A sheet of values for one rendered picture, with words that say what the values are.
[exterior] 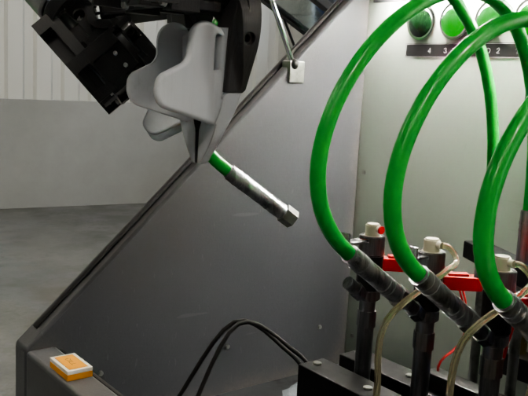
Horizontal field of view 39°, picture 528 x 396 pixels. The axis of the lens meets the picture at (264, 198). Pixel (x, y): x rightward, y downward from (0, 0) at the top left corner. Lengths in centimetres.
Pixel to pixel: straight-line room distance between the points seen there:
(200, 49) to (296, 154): 66
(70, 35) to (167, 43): 32
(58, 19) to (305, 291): 59
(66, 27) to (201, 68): 36
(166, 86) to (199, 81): 2
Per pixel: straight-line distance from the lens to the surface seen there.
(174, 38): 52
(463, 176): 108
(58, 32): 83
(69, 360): 90
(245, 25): 47
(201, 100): 49
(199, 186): 103
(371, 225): 80
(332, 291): 123
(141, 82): 51
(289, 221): 84
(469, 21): 92
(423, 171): 113
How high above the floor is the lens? 129
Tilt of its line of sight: 9 degrees down
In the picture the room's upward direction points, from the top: 3 degrees clockwise
